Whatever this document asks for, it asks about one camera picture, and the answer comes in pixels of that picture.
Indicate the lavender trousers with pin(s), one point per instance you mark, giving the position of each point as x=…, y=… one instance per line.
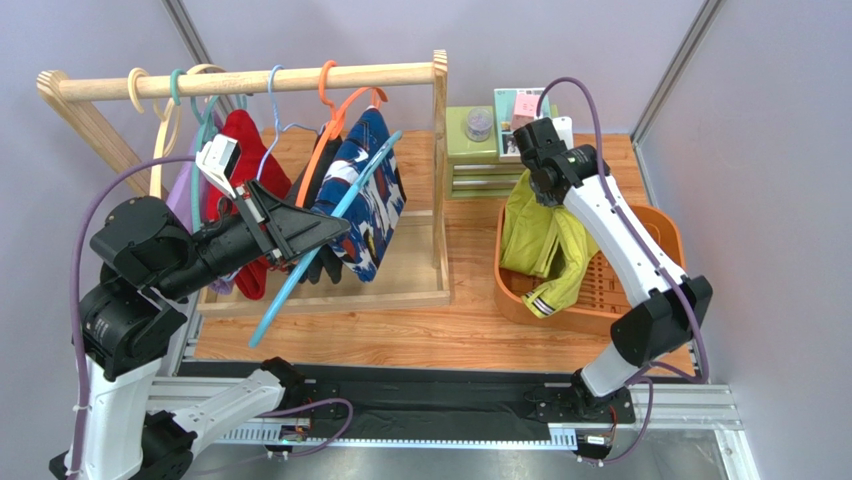
x=180, y=198

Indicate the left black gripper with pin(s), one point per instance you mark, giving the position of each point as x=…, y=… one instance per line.
x=292, y=230

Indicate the orange plastic hanger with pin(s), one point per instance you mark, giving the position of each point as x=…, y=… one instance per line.
x=335, y=125

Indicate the wooden clothes rack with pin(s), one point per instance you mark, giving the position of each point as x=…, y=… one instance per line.
x=415, y=274

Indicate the small clear jar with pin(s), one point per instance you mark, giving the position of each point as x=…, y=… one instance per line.
x=479, y=122

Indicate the sky blue plastic hanger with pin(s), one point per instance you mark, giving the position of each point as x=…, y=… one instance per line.
x=301, y=267

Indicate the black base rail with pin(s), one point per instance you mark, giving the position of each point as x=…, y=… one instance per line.
x=455, y=405

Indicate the yellow-green trousers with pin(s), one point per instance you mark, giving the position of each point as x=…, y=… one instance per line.
x=548, y=243

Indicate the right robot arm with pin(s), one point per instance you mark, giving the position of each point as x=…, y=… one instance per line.
x=667, y=305

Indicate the cream plastic hanger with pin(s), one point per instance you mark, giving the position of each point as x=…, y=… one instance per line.
x=168, y=130

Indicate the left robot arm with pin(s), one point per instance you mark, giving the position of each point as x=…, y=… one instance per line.
x=152, y=264

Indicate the blue patterned trousers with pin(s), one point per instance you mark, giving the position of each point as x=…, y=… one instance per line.
x=374, y=212

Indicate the teal booklet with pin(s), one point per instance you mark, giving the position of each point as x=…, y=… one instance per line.
x=503, y=103

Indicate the red trousers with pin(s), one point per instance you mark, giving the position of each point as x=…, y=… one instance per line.
x=251, y=280

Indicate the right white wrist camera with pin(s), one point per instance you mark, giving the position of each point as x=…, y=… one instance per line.
x=563, y=132

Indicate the teal plastic hanger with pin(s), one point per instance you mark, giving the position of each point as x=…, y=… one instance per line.
x=204, y=120

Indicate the light blue wire hanger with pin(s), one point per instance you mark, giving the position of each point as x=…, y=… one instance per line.
x=278, y=128

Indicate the black trousers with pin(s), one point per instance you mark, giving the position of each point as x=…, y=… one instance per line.
x=313, y=176

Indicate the green drawer cabinet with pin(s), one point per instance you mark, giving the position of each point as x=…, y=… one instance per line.
x=474, y=169

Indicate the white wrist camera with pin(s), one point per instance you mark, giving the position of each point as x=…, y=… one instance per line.
x=217, y=160
x=563, y=132

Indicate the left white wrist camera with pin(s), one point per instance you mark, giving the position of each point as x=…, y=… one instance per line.
x=217, y=160

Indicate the orange plastic basket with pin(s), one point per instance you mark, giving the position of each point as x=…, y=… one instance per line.
x=602, y=299

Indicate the pink cube box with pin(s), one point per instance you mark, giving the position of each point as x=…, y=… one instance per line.
x=524, y=110

